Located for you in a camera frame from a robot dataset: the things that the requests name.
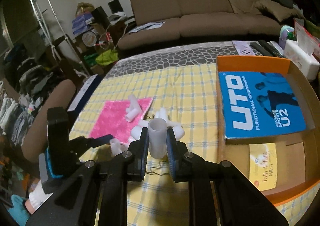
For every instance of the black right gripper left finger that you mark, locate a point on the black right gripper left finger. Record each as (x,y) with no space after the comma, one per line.
(130,165)

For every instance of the black remote control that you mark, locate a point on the black remote control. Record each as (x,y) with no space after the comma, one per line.
(260,49)

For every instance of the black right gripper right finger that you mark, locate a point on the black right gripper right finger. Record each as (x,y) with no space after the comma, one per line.
(184,165)

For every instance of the pink microfiber cloth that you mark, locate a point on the pink microfiber cloth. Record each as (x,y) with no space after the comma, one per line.
(112,119)

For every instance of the papers on sofa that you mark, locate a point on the papers on sofa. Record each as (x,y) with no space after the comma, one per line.
(147,26)

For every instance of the round white clock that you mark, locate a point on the round white clock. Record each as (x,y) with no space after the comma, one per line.
(90,38)

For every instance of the purple game controller card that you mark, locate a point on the purple game controller card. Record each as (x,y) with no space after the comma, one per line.
(243,48)

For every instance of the white clothes rack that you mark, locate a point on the white clothes rack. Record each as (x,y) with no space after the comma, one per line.
(59,42)

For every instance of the brown chair back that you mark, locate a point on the brown chair back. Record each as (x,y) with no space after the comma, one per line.
(35,140)

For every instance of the brown sofa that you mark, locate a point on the brown sofa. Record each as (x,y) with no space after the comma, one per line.
(185,19)

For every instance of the white PVC fitting pile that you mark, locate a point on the white PVC fitting pile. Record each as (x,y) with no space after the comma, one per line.
(157,131)

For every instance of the orange cardboard box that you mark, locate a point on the orange cardboard box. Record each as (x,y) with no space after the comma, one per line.
(297,153)

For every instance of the yellow scrubber sponge box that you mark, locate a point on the yellow scrubber sponge box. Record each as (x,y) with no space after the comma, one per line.
(263,166)

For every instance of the dark blue long box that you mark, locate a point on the dark blue long box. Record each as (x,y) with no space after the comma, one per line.
(82,97)

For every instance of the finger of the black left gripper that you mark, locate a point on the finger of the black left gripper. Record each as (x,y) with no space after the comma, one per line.
(97,142)

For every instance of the green bag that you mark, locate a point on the green bag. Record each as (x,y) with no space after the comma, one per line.
(107,57)

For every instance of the white PVC pipe fitting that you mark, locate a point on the white PVC pipe fitting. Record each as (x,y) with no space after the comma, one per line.
(157,138)

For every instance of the white tissue box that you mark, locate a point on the white tissue box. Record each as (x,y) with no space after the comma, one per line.
(307,64)

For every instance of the brown cushion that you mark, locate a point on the brown cushion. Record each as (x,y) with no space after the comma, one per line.
(276,11)

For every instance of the yellow checkered tablecloth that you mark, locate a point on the yellow checkered tablecloth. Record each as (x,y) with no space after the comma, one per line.
(194,100)

